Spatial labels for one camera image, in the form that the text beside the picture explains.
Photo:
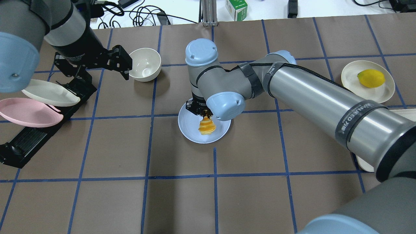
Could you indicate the blue plate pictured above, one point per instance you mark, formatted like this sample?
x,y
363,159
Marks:
x,y
189,126

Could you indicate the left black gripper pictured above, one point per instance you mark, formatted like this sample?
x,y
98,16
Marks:
x,y
80,46

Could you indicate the white plate with lemon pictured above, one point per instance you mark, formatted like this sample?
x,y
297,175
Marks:
x,y
350,81

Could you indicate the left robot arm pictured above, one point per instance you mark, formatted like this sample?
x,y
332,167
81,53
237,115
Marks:
x,y
63,24

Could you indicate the yellow lemon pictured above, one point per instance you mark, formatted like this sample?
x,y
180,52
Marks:
x,y
371,78

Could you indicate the pink plate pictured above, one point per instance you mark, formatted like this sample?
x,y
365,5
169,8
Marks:
x,y
29,112

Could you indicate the black power adapter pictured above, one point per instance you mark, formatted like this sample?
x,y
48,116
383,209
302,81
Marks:
x,y
292,8

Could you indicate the black plate rack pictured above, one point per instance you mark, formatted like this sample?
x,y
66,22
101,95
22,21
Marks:
x,y
19,151

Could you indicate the white rectangular tray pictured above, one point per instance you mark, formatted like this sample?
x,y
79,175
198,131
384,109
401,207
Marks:
x,y
406,113

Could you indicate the aluminium frame post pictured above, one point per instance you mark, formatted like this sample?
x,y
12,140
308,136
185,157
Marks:
x,y
208,13

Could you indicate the green white carton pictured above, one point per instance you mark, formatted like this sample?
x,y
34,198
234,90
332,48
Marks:
x,y
238,9

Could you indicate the cream plate in rack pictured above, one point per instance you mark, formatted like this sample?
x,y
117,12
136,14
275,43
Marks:
x,y
50,93

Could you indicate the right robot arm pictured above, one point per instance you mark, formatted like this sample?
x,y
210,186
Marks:
x,y
381,137

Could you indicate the cream bowl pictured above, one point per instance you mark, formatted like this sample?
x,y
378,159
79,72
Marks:
x,y
146,64

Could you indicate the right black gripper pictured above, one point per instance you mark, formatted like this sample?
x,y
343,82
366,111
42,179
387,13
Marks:
x,y
197,103

